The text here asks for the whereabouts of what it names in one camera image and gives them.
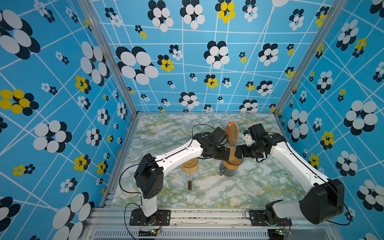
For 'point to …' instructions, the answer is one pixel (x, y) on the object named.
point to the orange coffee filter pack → (232, 130)
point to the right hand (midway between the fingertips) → (243, 154)
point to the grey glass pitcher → (223, 170)
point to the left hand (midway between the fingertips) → (224, 155)
